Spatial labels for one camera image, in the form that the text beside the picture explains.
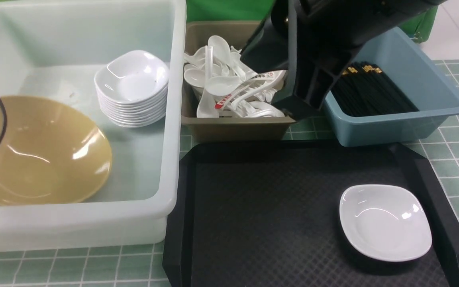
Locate small white square dish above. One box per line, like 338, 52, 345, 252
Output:
339, 184, 432, 263

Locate large yellow noodle bowl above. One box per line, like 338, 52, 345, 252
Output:
0, 96, 113, 206

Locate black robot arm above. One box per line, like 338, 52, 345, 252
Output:
240, 0, 441, 121

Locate white spoon with red tip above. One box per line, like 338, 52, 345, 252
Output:
214, 85, 249, 110

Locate long white soup spoon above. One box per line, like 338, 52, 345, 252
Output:
196, 45, 219, 118

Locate pile of white soup spoons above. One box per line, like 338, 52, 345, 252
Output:
183, 35, 285, 118

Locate black plastic serving tray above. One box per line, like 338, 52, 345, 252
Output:
162, 140, 459, 287

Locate white spoon with black lettering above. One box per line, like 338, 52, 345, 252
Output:
243, 70, 288, 88

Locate taupe plastic spoon bin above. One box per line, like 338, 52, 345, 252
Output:
181, 20, 296, 144

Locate stack of white dishes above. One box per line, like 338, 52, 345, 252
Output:
94, 50, 169, 128

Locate large white plastic tub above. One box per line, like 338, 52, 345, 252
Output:
0, 0, 186, 252

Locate bundle of black chopsticks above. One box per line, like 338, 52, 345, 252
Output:
331, 61, 419, 117

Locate blue plastic chopstick bin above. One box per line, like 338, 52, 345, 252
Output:
324, 28, 459, 147

